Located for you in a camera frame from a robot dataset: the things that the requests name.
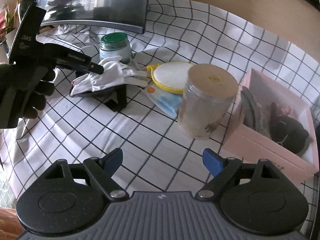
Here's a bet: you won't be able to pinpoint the white fabric glove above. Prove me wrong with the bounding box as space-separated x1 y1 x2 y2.
70 57 148 97

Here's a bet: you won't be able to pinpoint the black soft item in box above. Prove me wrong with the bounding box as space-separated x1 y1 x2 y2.
269 102 309 154

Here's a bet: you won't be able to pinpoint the dark gloved left hand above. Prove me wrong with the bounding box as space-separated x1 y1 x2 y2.
1 63 55 128

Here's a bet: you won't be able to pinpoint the potted plant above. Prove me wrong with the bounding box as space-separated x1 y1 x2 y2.
1 0 35 48

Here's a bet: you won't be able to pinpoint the grey insole in box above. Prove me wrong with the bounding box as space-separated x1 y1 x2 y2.
241 86 271 139

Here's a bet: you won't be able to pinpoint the pink storage box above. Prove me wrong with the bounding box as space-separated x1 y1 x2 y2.
223 69 319 184

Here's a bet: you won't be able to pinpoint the clear plastic jar tan lid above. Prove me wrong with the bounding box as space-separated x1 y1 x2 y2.
177 64 239 139

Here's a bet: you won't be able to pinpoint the blue packaged wipes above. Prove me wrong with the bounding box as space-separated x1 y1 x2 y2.
142 83 182 119

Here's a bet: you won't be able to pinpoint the green lid glass jar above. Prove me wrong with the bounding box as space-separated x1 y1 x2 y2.
99 32 132 64

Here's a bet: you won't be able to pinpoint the checkered white tablecloth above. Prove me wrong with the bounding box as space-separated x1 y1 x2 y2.
1 0 319 208

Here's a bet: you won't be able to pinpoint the yellow rimmed white sponge pad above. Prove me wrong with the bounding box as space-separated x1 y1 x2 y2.
146 61 193 94

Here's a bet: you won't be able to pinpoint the dark monitor screen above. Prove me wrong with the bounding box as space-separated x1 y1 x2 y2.
37 0 148 34

